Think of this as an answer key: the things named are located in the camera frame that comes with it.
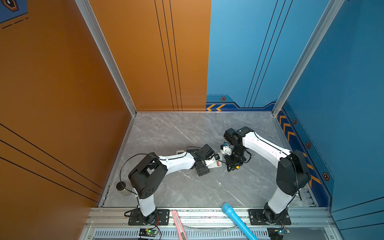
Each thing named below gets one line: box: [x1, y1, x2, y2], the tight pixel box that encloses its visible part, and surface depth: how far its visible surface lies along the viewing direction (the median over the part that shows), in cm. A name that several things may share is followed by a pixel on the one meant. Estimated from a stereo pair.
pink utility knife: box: [172, 210, 188, 240], surface depth 73 cm
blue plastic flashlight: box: [221, 202, 259, 240], surface depth 72 cm
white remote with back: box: [204, 156, 222, 169], surface depth 82 cm
